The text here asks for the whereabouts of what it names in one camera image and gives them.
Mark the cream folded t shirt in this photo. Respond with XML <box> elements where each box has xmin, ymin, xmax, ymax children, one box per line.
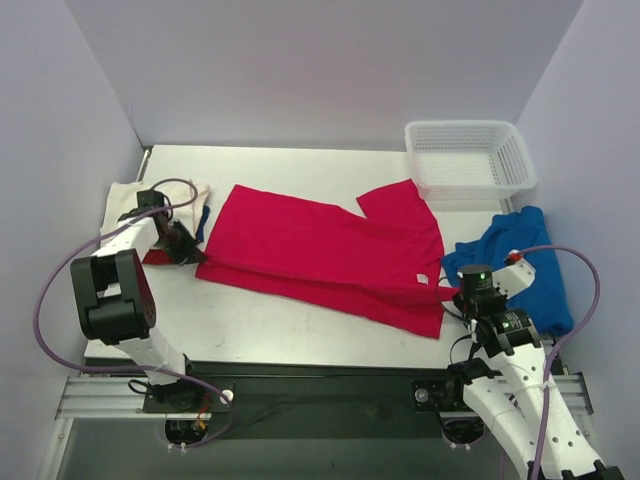
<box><xmin>102</xmin><ymin>180</ymin><xmax>211</xmax><ymax>236</ymax></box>

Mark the red t shirt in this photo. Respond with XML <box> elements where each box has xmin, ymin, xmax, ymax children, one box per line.
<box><xmin>142</xmin><ymin>249</ymin><xmax>173</xmax><ymax>266</ymax></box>
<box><xmin>196</xmin><ymin>180</ymin><xmax>455</xmax><ymax>339</ymax></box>

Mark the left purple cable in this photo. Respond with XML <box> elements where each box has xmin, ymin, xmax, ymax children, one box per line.
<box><xmin>32</xmin><ymin>178</ymin><xmax>235</xmax><ymax>447</ymax></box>

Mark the aluminium mounting rail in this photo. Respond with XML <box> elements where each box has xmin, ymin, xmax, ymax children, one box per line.
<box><xmin>54</xmin><ymin>372</ymin><xmax>594</xmax><ymax>419</ymax></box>

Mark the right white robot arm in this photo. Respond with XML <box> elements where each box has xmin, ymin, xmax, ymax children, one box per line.
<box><xmin>442</xmin><ymin>260</ymin><xmax>623</xmax><ymax>479</ymax></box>

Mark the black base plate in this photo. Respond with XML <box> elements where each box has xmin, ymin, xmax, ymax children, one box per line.
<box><xmin>142</xmin><ymin>362</ymin><xmax>475</xmax><ymax>440</ymax></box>

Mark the red folded t shirt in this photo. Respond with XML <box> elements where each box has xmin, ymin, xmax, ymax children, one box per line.
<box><xmin>142</xmin><ymin>249</ymin><xmax>173</xmax><ymax>266</ymax></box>

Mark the blue t shirt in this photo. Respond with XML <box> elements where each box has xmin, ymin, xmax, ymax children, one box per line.
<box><xmin>442</xmin><ymin>206</ymin><xmax>574</xmax><ymax>337</ymax></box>

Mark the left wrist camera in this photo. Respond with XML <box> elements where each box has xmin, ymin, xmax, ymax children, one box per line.
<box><xmin>136</xmin><ymin>189</ymin><xmax>166</xmax><ymax>213</ymax></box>

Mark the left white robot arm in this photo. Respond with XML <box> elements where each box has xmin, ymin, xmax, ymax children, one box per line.
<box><xmin>70</xmin><ymin>209</ymin><xmax>206</xmax><ymax>412</ymax></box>

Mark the white perforated plastic basket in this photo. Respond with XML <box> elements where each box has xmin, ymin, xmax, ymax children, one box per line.
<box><xmin>404</xmin><ymin>120</ymin><xmax>537</xmax><ymax>201</ymax></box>

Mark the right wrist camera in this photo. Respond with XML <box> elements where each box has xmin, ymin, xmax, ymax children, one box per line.
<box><xmin>493</xmin><ymin>250</ymin><xmax>536</xmax><ymax>299</ymax></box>

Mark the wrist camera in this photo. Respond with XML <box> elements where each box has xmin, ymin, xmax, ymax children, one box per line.
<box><xmin>136</xmin><ymin>189</ymin><xmax>166</xmax><ymax>213</ymax></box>
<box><xmin>493</xmin><ymin>250</ymin><xmax>536</xmax><ymax>299</ymax></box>

